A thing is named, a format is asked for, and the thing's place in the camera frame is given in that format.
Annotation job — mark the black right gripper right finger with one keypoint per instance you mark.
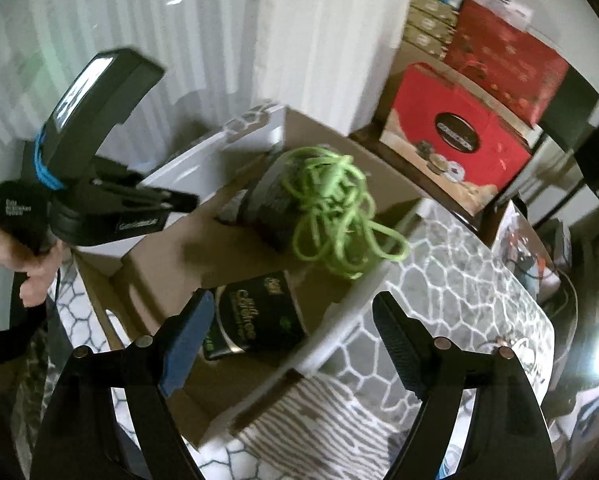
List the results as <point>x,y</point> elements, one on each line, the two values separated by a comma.
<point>507,438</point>

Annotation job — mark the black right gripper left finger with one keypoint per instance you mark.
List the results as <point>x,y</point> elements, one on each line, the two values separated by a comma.
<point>78,438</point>

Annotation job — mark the black snack package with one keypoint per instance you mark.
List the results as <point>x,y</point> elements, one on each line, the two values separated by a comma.
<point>258,317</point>

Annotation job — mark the cardboard box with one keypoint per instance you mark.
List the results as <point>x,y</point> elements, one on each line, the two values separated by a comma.
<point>138,283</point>

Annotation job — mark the person left hand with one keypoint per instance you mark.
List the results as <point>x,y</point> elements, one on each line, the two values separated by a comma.
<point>39,270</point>

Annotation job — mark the grey white patterned blanket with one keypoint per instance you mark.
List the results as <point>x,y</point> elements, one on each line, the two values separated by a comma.
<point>321,378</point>

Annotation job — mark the white striped curtain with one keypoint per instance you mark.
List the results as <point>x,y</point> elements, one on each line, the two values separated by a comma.
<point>326,58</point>

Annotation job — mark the red collection gift bag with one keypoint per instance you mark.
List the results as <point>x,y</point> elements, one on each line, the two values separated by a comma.
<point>452,138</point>

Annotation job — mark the red patterned gift box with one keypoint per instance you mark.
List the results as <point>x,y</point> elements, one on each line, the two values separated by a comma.
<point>516,68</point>

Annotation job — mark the stacked tan boxes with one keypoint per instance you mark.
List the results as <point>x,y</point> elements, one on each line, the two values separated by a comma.
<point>430,26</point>

